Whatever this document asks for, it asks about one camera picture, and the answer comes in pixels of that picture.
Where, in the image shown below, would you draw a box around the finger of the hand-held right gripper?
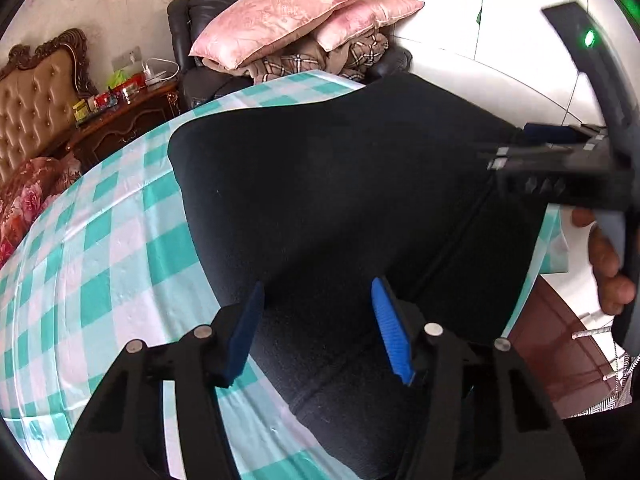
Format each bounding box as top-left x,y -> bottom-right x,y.
477,142 -> 576,171
524,122 -> 601,146

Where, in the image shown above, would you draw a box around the dark wooden nightstand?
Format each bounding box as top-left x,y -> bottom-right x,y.
65,80 -> 181,171

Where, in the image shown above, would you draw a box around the tan tufted wooden headboard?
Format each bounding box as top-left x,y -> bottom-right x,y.
0,28 -> 98,186

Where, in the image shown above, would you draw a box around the white power strip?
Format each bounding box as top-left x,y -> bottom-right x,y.
142,57 -> 180,86

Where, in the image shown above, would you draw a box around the dark leather armchair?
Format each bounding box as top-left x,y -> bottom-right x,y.
167,0 -> 413,111

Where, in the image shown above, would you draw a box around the brown plaid blanket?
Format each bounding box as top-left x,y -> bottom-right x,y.
202,30 -> 391,86

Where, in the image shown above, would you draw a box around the person's right hand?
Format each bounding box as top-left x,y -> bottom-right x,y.
571,208 -> 637,317

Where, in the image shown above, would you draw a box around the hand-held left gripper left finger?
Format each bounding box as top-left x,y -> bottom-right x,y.
54,281 -> 266,480

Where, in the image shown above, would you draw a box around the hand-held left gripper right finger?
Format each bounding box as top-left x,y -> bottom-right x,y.
371,276 -> 586,480

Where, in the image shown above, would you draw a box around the person's patterned grey garment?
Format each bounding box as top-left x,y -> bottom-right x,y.
565,355 -> 640,421

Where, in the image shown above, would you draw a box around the large pink pillow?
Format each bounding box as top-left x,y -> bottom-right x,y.
189,0 -> 377,71

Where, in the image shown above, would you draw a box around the teal white checked sheet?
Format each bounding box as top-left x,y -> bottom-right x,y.
0,71 -> 571,480

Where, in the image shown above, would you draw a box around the small pink pillow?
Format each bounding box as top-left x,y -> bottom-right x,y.
314,0 -> 426,53

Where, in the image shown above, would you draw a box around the black pants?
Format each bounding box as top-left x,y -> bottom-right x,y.
167,72 -> 548,480

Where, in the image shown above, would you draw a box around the cream red floral quilt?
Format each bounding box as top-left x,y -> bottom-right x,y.
0,152 -> 83,268

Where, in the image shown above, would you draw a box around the white wall outlet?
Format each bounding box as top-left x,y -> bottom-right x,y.
111,46 -> 143,71

